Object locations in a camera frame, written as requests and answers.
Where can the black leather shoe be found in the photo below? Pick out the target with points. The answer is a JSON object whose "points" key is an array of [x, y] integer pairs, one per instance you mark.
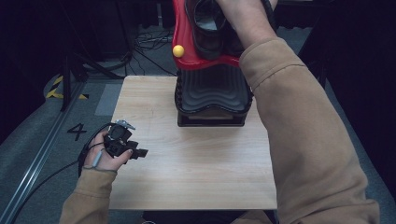
{"points": [[233, 43], [208, 28]]}

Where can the yellow and black tape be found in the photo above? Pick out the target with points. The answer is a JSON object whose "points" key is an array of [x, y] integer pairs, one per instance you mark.
{"points": [[57, 88]]}

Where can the aluminium floor rail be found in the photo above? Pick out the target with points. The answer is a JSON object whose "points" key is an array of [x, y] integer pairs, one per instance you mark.
{"points": [[34, 168]]}

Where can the black ribbed shoe holder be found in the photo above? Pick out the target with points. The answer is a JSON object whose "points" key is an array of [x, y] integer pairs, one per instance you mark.
{"points": [[211, 90]]}

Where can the yellow round knob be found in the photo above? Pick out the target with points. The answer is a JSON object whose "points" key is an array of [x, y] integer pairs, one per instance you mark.
{"points": [[178, 51]]}

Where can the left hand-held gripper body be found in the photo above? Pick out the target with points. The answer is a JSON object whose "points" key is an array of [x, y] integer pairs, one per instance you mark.
{"points": [[118, 140]]}

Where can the black metal stand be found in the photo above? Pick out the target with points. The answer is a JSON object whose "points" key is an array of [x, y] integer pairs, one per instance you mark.
{"points": [[67, 77]]}

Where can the person's right hand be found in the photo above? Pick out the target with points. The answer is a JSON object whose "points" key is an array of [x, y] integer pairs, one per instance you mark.
{"points": [[243, 11]]}

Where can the person's left hand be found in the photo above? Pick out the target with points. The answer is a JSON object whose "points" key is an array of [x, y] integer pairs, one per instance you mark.
{"points": [[104, 160]]}

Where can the red plastic shoe holder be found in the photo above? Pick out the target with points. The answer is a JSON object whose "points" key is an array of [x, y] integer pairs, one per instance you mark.
{"points": [[183, 34]]}

